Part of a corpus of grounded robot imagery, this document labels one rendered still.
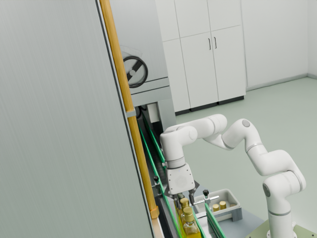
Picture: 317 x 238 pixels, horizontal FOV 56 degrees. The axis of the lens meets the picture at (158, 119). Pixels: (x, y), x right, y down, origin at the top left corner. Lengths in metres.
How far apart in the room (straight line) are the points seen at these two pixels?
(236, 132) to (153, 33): 0.96
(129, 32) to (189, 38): 3.03
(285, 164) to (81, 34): 1.16
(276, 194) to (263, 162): 0.15
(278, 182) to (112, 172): 0.97
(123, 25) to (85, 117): 1.63
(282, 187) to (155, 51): 1.21
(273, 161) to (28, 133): 1.12
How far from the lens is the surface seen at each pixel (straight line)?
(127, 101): 0.65
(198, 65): 5.11
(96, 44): 0.41
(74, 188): 0.48
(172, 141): 1.11
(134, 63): 2.06
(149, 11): 2.06
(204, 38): 5.08
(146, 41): 2.06
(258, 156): 1.40
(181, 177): 1.16
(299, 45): 6.47
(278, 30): 6.17
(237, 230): 1.68
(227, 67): 5.30
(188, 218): 1.18
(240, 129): 1.42
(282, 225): 1.45
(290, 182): 1.37
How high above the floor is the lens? 1.89
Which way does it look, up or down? 21 degrees down
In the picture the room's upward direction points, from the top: 11 degrees counter-clockwise
